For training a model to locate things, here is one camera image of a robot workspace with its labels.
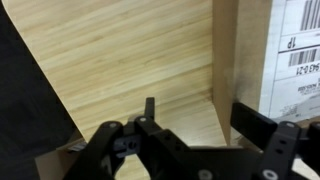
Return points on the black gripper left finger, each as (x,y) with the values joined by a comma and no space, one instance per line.
(150,107)

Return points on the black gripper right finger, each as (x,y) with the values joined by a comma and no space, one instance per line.
(250,128)

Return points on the brown cardboard box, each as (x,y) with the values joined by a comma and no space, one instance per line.
(104,58)

